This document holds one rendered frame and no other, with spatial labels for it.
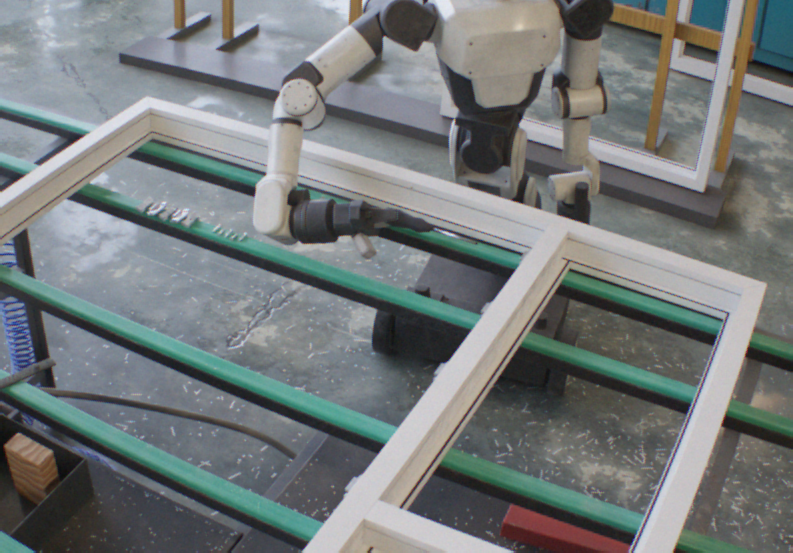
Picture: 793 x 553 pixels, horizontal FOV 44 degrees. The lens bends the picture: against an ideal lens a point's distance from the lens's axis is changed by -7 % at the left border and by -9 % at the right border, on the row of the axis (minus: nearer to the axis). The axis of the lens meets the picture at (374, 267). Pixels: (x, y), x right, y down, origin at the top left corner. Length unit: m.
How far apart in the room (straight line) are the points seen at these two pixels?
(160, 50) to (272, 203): 3.00
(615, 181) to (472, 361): 2.45
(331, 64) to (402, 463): 0.96
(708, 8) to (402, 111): 1.95
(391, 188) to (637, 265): 0.54
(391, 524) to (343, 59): 1.09
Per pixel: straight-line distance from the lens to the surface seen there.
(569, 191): 2.63
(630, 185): 4.11
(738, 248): 3.99
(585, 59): 2.43
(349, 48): 2.21
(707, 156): 4.11
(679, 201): 4.08
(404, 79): 4.85
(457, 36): 2.23
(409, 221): 2.06
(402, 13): 2.22
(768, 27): 5.58
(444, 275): 3.24
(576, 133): 2.55
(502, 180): 2.61
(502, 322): 1.82
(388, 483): 1.51
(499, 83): 2.32
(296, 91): 2.18
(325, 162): 2.27
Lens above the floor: 2.04
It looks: 35 degrees down
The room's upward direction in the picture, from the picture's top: 3 degrees clockwise
